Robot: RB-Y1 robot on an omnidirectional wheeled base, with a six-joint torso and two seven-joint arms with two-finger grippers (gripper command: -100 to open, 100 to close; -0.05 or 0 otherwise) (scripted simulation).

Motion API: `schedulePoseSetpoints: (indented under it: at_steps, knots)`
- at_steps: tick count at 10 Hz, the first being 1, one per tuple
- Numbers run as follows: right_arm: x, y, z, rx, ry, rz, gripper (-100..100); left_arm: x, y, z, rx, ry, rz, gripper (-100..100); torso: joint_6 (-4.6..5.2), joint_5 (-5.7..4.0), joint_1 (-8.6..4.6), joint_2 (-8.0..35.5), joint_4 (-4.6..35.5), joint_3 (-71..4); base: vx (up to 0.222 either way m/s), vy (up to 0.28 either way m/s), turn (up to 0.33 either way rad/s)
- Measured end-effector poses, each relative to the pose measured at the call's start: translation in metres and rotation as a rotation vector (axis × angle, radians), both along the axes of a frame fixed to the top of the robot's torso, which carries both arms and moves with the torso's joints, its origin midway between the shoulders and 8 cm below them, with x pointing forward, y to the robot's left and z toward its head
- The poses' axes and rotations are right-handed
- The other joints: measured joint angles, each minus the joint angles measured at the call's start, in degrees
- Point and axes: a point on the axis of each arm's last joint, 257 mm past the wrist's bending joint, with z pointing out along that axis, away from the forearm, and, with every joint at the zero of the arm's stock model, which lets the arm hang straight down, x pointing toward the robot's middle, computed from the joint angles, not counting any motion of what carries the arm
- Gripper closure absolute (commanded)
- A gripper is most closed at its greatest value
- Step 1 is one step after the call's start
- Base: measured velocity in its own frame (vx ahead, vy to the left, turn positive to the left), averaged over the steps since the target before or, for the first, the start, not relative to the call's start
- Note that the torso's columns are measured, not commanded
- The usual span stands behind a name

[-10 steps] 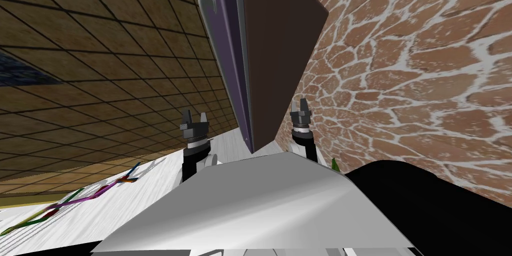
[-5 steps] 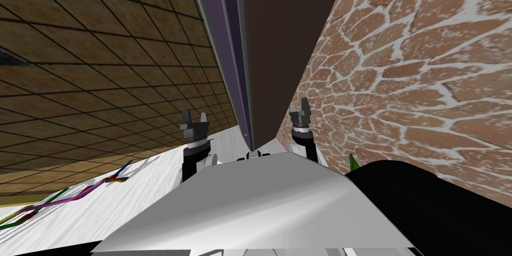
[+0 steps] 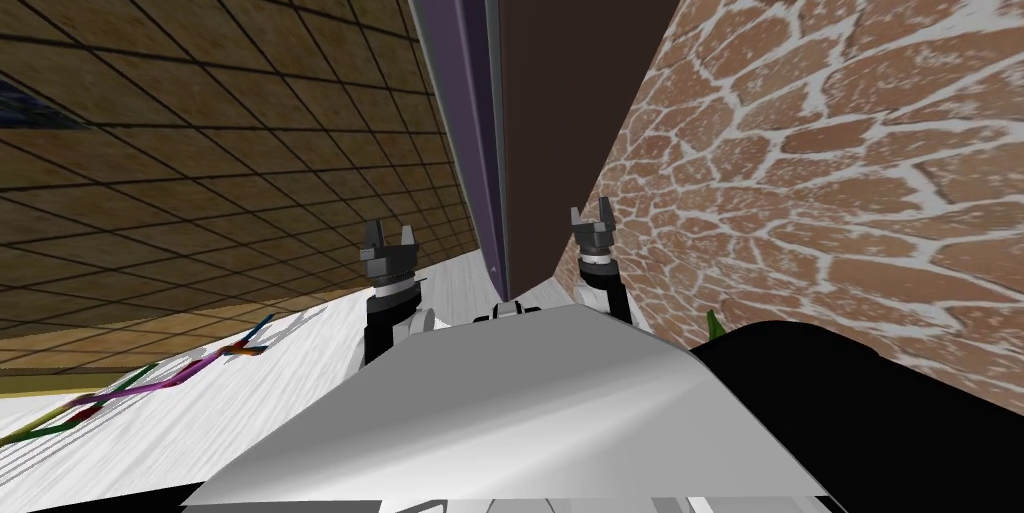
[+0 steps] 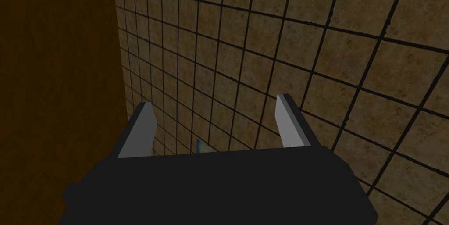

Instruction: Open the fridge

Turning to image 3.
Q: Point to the dark brown door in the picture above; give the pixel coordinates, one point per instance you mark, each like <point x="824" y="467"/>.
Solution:
<point x="576" y="97"/>

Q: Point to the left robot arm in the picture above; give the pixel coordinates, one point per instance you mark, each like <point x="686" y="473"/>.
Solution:
<point x="384" y="321"/>

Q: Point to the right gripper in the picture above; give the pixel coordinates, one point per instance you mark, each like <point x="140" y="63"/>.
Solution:
<point x="594" y="239"/>

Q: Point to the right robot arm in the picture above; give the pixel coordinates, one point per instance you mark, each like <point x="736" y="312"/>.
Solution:
<point x="840" y="417"/>

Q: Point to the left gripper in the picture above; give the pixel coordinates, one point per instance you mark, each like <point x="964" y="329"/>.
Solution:
<point x="390" y="265"/>

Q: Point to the multicoloured rod frame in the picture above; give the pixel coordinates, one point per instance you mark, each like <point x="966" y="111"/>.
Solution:
<point x="144" y="389"/>

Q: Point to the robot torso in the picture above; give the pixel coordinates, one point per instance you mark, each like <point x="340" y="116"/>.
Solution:
<point x="512" y="417"/>

